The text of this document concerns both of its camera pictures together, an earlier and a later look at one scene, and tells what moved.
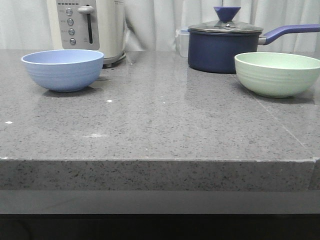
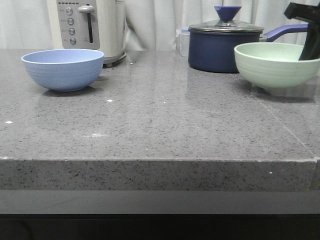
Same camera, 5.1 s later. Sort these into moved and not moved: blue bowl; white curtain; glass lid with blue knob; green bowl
Moved: green bowl
Not moved: white curtain; glass lid with blue knob; blue bowl
